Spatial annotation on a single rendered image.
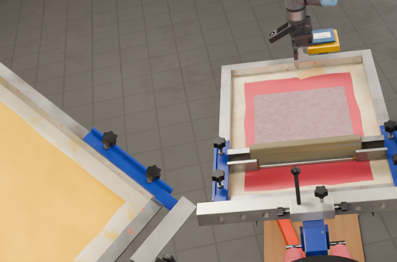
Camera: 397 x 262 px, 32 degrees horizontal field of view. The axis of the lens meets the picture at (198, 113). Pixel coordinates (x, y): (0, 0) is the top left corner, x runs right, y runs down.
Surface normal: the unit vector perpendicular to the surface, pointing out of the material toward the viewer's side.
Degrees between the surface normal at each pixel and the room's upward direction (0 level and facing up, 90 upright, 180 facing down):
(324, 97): 0
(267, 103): 0
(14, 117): 32
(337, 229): 0
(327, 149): 90
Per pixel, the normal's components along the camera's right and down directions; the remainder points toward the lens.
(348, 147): -0.05, 0.61
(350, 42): -0.16, -0.79
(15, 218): 0.30, -0.55
